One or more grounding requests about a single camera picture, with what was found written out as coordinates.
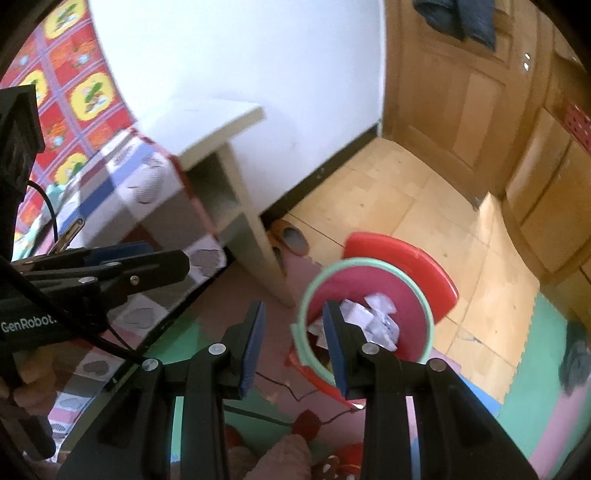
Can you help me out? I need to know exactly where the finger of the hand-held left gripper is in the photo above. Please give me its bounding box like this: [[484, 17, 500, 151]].
[[28, 249, 191, 319], [11, 241, 155, 281]]

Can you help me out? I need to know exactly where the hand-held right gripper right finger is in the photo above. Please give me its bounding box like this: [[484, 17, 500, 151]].
[[322, 300, 539, 480]]

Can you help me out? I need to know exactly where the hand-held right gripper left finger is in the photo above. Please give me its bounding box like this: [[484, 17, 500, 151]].
[[55, 301, 267, 480]]

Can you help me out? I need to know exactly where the white plastic bag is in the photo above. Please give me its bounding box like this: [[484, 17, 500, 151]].
[[308, 293, 402, 349]]

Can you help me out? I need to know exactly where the red bucket with green rim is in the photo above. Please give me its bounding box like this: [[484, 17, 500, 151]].
[[291, 258, 435, 384]]

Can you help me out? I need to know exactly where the person's left hand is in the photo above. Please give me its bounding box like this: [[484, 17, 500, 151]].
[[0, 355, 58, 416]]

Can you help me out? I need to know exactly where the metal spring clip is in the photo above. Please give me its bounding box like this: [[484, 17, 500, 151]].
[[48, 220, 86, 254]]

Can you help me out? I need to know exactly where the red plush slipper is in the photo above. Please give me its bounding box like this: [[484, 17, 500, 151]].
[[295, 408, 365, 480]]

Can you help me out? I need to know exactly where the checkered heart blanket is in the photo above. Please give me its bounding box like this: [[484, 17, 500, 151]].
[[14, 129, 229, 444]]

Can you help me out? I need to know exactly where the beige side table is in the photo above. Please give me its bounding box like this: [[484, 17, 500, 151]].
[[139, 98, 296, 308]]

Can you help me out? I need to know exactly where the brown fuzzy pants leg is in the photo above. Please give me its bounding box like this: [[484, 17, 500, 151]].
[[226, 434, 315, 480]]

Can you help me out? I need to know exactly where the red plastic stool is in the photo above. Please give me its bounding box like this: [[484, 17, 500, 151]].
[[288, 232, 460, 411]]

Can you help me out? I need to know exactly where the colourful foam floor mat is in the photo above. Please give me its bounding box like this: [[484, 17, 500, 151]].
[[46, 254, 591, 480]]

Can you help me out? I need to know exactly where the grey cloth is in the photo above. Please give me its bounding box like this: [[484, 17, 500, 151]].
[[558, 320, 591, 398]]

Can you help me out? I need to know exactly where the wooden door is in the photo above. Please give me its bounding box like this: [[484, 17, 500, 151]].
[[383, 0, 555, 204]]

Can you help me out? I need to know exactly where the wooden cabinet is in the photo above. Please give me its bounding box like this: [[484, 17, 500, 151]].
[[503, 28, 591, 282]]

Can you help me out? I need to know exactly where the red dotted box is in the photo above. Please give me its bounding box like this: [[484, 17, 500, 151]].
[[564, 104, 591, 153]]

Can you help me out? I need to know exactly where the dark hanging clothing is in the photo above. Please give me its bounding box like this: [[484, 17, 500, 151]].
[[412, 0, 497, 49]]

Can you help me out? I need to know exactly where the thin black floor cable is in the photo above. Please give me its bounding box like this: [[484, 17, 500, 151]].
[[222, 369, 356, 428]]

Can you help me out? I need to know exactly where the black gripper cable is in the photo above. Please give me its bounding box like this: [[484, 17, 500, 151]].
[[0, 180, 145, 364]]

